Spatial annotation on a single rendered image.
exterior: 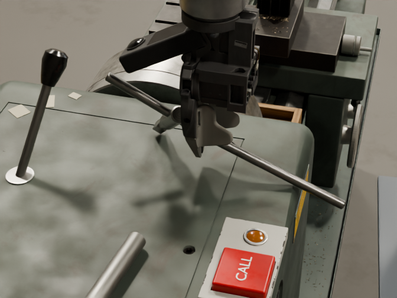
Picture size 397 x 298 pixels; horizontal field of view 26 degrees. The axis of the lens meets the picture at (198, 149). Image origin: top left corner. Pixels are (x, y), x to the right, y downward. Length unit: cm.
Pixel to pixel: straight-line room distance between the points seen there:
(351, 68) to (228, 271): 106
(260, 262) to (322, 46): 103
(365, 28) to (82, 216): 121
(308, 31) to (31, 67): 195
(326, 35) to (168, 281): 112
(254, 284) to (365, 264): 186
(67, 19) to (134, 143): 293
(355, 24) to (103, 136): 108
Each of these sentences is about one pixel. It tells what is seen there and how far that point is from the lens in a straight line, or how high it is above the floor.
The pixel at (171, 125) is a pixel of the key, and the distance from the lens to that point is 109.
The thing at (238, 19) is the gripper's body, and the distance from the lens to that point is 98.
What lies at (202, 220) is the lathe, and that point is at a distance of 104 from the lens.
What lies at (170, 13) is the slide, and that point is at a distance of 205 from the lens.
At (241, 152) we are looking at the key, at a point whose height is 129.
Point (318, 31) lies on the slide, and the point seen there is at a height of 97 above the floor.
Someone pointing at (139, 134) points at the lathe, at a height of 126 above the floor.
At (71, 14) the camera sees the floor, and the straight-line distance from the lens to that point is 410.
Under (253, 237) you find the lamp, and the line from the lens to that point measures 101.
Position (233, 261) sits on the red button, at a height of 127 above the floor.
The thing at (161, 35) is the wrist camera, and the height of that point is 144.
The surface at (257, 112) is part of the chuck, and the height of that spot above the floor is 114.
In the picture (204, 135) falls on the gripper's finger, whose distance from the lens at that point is 106.
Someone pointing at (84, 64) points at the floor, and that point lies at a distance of 371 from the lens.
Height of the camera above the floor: 195
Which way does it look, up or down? 38 degrees down
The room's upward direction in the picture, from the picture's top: straight up
